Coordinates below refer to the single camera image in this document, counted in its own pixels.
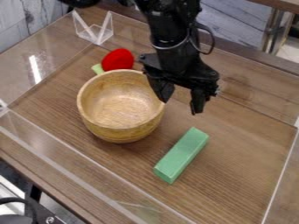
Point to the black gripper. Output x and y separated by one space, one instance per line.
178 66

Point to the clear acrylic stand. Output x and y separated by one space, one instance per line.
94 33

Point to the brown wooden bowl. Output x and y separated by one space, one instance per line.
119 107

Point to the black table frame leg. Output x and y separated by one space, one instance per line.
51 211

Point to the red plush ball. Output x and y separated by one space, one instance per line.
118 59

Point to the light green flat piece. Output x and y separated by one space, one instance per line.
98 69

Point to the green stick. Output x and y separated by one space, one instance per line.
180 155

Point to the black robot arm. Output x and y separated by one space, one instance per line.
172 23

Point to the clear acrylic tray wall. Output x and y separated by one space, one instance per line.
87 188

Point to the metal table leg background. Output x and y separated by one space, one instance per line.
277 30

